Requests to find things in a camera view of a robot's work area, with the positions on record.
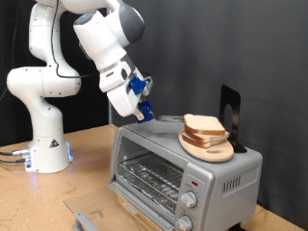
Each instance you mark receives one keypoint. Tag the wrist camera on blue mount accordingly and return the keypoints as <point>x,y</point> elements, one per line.
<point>137,86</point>

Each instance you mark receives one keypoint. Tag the black curtain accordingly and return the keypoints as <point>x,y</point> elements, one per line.
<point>14,131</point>

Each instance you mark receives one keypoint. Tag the metal spatula with blue block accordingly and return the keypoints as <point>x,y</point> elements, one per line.
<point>148,109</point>

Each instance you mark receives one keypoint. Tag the silver oven knob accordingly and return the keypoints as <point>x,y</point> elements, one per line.
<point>184,223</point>
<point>188,199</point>

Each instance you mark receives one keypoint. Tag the grey backdrop cloth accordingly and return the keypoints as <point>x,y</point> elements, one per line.
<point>199,48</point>

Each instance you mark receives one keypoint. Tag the aluminium foil sheet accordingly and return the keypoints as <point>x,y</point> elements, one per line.
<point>144,195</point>

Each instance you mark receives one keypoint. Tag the black metal bookend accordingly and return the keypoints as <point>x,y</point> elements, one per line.
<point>236,106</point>

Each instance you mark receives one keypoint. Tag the silver toaster oven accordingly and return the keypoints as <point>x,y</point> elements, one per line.
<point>224,205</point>

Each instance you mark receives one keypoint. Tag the vertical metal pole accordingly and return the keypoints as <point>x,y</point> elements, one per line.
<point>110,118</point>

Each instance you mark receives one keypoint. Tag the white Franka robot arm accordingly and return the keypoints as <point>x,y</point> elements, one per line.
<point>41,83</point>

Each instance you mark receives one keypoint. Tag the wooden cutting board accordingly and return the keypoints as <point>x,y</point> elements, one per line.
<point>211,154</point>

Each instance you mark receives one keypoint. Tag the red indicator light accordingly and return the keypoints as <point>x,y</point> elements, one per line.
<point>194,183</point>

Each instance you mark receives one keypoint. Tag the wooden box under oven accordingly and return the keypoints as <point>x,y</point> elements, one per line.
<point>141,221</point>

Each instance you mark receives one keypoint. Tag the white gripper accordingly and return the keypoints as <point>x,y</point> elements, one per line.
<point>123,102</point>

